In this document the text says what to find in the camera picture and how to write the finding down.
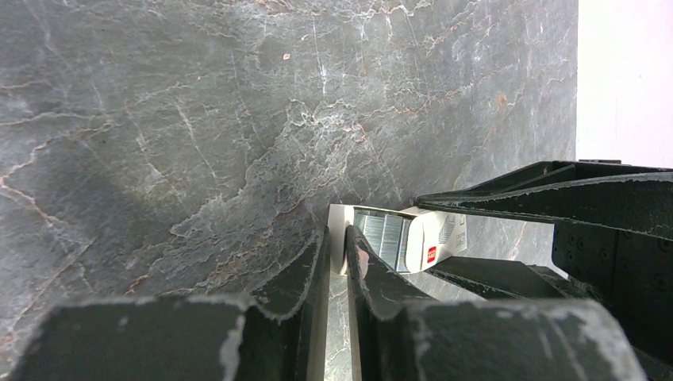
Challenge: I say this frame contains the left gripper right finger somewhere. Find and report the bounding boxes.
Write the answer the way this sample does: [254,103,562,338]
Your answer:
[344,226,646,380]

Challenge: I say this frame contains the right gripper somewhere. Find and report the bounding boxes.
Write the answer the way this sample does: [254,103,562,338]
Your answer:
[414,161,672,380]

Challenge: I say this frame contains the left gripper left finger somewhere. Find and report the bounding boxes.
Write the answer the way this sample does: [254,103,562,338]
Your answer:
[10,229,330,380]

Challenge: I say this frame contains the staple box grey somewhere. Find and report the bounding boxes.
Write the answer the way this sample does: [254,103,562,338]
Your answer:
[327,204,415,275]

